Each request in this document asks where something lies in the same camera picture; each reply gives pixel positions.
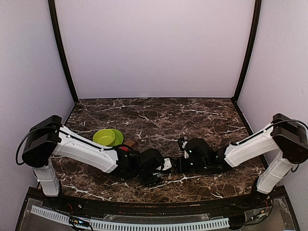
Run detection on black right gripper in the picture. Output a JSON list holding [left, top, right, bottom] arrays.
[[173, 156, 208, 174]]

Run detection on black quilted glasses case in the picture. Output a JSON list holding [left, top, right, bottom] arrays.
[[154, 157, 176, 177]]

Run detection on plaid brown glasses case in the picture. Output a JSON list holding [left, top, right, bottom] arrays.
[[118, 140, 138, 152]]

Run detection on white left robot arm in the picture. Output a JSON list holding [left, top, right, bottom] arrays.
[[16, 115, 172, 210]]

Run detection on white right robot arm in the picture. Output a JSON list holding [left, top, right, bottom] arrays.
[[175, 114, 308, 209]]

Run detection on green plate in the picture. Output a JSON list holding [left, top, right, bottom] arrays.
[[109, 128, 124, 147]]

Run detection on green bowl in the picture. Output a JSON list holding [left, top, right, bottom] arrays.
[[92, 129, 116, 146]]

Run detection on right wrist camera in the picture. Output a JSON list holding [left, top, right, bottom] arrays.
[[177, 137, 191, 160]]

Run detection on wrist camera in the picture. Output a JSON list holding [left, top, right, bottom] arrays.
[[177, 137, 191, 160], [157, 157, 175, 172]]

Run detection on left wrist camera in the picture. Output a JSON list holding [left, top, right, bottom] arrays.
[[157, 157, 175, 172]]

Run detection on white slotted cable duct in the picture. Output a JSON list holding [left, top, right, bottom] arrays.
[[30, 205, 230, 231]]

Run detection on black corner frame post right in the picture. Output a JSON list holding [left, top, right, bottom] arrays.
[[233, 0, 262, 103]]

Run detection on black corner frame post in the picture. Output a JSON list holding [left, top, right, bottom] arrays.
[[233, 0, 262, 103], [48, 0, 79, 104]]

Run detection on black corner frame post left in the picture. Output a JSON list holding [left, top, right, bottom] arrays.
[[48, 0, 79, 104]]

